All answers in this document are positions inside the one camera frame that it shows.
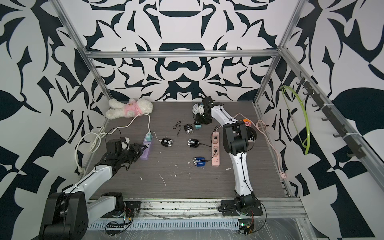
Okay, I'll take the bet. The black shaver cable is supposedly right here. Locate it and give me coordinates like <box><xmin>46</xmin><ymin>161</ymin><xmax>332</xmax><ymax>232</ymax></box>
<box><xmin>172</xmin><ymin>120</ymin><xmax>186</xmax><ymax>136</ymax></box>

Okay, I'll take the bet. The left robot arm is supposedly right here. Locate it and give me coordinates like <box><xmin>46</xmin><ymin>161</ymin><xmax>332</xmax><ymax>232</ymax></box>
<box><xmin>38</xmin><ymin>139</ymin><xmax>147</xmax><ymax>240</ymax></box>

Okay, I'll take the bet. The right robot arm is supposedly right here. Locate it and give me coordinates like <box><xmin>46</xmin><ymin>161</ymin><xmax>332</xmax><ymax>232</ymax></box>
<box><xmin>196</xmin><ymin>97</ymin><xmax>257</xmax><ymax>214</ymax></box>

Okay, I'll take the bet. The blue electric shaver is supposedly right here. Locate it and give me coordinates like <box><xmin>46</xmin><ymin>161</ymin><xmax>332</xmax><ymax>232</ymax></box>
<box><xmin>194</xmin><ymin>157</ymin><xmax>206</xmax><ymax>167</ymax></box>

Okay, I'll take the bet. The purple power strip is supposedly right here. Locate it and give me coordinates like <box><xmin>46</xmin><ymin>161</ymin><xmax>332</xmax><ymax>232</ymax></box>
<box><xmin>140</xmin><ymin>138</ymin><xmax>153</xmax><ymax>160</ymax></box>

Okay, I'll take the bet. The small white alarm clock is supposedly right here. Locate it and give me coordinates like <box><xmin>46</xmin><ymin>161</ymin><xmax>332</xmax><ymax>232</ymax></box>
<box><xmin>193</xmin><ymin>103</ymin><xmax>204</xmax><ymax>115</ymax></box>

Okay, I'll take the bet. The pink power strip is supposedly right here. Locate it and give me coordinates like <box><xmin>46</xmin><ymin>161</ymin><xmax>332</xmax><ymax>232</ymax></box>
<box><xmin>211</xmin><ymin>132</ymin><xmax>220</xmax><ymax>167</ymax></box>

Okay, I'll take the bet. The white pink plush toy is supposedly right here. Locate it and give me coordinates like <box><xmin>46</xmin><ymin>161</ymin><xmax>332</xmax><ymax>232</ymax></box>
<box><xmin>106</xmin><ymin>99</ymin><xmax>154</xmax><ymax>120</ymax></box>

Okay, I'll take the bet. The black haired doll toy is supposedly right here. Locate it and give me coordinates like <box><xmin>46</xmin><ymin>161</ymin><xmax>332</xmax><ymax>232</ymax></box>
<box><xmin>242</xmin><ymin>119</ymin><xmax>257</xmax><ymax>142</ymax></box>

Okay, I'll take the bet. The black hook rack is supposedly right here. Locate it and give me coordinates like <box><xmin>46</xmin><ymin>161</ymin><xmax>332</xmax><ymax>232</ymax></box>
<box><xmin>297</xmin><ymin>73</ymin><xmax>367</xmax><ymax>160</ymax></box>

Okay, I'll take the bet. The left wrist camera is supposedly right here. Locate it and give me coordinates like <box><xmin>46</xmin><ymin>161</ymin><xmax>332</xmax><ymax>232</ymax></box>
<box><xmin>120</xmin><ymin>137</ymin><xmax>130</xmax><ymax>151</ymax></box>

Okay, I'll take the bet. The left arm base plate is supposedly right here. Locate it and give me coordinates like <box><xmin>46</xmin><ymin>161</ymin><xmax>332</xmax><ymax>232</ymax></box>
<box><xmin>102</xmin><ymin>201</ymin><xmax>142</xmax><ymax>218</ymax></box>

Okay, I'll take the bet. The white power strip cable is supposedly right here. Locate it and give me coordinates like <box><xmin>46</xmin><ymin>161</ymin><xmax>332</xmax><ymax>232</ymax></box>
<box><xmin>74</xmin><ymin>112</ymin><xmax>151</xmax><ymax>175</ymax></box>

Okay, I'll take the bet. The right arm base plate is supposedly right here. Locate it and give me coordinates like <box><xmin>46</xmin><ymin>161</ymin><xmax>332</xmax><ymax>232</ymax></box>
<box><xmin>218</xmin><ymin>200</ymin><xmax>264</xmax><ymax>217</ymax></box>

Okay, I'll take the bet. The pink power strip cable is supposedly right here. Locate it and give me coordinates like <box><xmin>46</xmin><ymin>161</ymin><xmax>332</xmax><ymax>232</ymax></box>
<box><xmin>217</xmin><ymin>113</ymin><xmax>287</xmax><ymax>180</ymax></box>

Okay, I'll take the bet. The green hoop on wall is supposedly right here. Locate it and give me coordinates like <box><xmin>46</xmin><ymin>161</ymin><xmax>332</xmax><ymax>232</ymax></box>
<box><xmin>280</xmin><ymin>85</ymin><xmax>311</xmax><ymax>156</ymax></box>

